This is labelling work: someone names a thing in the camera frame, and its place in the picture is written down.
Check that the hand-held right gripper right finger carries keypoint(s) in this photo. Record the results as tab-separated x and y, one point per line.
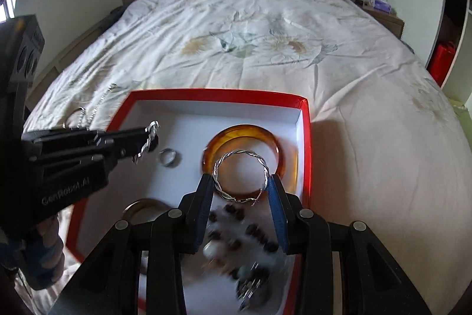
277	213

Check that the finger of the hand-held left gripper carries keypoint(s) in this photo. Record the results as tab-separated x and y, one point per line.
110	138
125	154

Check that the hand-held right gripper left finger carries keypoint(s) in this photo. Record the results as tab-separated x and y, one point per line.
204	213

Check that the dark brown bangle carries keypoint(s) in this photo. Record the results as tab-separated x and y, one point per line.
142	205

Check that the red cardboard box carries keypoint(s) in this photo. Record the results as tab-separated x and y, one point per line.
177	115

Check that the silver charm cluster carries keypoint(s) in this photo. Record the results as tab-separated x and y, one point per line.
252	285

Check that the amber translucent bangle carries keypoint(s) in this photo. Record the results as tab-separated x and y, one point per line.
221	138

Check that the person's left hand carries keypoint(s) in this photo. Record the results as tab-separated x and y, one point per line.
40	252

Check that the thin silver bangle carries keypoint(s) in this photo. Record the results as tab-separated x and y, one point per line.
65	118

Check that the window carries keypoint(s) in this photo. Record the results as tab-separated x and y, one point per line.
9	1

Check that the dark bedside object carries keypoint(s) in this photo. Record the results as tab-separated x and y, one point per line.
115	15

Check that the wooden nightstand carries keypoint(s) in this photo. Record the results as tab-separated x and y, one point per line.
387	21

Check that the red bag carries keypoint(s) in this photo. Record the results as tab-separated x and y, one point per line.
442	62

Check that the purple tissue box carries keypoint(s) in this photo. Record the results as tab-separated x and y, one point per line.
382	6

